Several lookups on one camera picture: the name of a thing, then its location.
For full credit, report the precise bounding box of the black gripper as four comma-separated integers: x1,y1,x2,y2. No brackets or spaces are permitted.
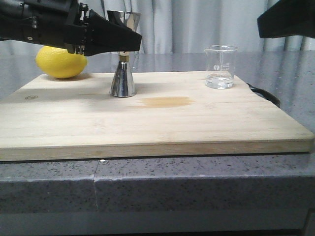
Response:
0,0,142,57
257,0,315,38

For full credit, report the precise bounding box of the steel hourglass jigger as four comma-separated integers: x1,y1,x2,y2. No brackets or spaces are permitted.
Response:
107,10,141,97

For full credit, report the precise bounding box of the clear glass beaker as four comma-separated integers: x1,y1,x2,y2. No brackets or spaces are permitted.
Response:
204,45,238,89

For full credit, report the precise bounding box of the yellow lemon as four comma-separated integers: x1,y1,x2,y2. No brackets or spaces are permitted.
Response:
35,46,88,79

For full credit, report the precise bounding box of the grey curtain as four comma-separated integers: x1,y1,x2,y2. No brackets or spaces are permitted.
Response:
0,0,315,55

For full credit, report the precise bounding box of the wooden cutting board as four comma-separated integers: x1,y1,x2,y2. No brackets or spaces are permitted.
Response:
0,71,315,161

